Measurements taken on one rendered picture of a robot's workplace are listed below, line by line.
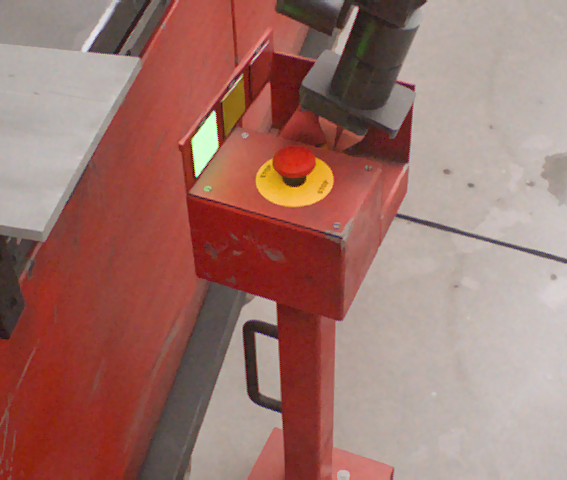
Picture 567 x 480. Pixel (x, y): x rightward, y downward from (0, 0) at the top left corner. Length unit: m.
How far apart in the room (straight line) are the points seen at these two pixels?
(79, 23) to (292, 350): 0.45
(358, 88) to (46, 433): 0.46
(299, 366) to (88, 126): 0.59
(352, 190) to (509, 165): 1.25
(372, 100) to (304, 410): 0.47
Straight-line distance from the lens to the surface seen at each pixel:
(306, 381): 1.22
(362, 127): 0.97
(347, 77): 0.95
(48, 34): 1.01
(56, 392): 1.04
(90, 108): 0.70
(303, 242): 0.92
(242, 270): 0.98
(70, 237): 1.00
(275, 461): 1.53
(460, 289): 1.90
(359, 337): 1.82
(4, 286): 0.83
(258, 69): 1.02
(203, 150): 0.94
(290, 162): 0.92
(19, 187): 0.65
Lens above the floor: 1.42
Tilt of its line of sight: 46 degrees down
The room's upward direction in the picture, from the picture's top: 2 degrees counter-clockwise
